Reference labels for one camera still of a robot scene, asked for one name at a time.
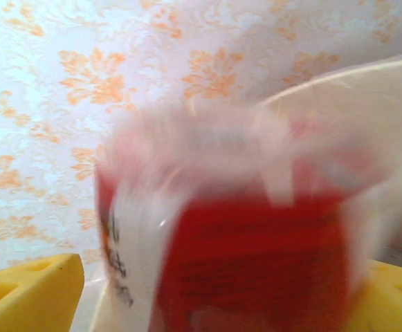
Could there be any amber tea bottle red label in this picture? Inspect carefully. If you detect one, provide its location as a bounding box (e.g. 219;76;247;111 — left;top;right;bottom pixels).
95;100;392;332

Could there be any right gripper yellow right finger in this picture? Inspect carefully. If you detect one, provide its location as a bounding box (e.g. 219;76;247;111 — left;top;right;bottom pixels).
351;259;402;332

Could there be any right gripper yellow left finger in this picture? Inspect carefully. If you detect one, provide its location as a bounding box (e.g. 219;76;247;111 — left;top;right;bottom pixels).
0;252;86;332

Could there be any white plastic bin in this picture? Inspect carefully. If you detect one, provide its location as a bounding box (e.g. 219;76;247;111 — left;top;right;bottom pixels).
255;51;402;267

